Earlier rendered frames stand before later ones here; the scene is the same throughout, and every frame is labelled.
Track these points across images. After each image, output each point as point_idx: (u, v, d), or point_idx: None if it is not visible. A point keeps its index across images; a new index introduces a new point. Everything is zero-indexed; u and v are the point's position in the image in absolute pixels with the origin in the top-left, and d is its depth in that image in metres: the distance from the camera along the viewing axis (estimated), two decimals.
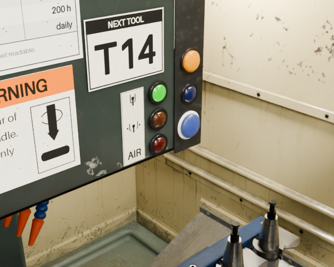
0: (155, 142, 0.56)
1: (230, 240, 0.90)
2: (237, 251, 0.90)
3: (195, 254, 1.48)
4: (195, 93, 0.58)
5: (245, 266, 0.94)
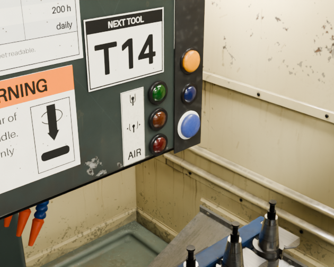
0: (155, 142, 0.56)
1: (230, 240, 0.90)
2: (237, 251, 0.90)
3: (195, 254, 1.48)
4: (195, 93, 0.58)
5: (245, 266, 0.94)
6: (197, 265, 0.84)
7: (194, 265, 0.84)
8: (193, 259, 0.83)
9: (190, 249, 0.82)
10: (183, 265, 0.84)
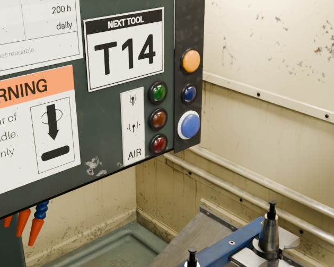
0: (155, 142, 0.56)
1: None
2: None
3: (195, 254, 1.48)
4: (195, 93, 0.58)
5: None
6: (198, 266, 0.84)
7: (195, 266, 0.83)
8: (195, 260, 0.83)
9: (192, 251, 0.82)
10: (184, 265, 0.84)
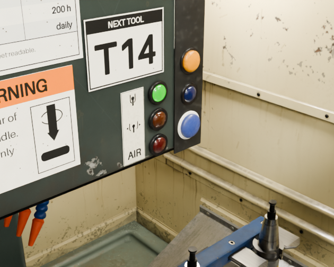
0: (155, 142, 0.56)
1: None
2: None
3: (195, 254, 1.48)
4: (195, 93, 0.58)
5: None
6: (198, 266, 0.84)
7: (195, 266, 0.83)
8: (195, 260, 0.83)
9: (192, 251, 0.82)
10: (184, 265, 0.84)
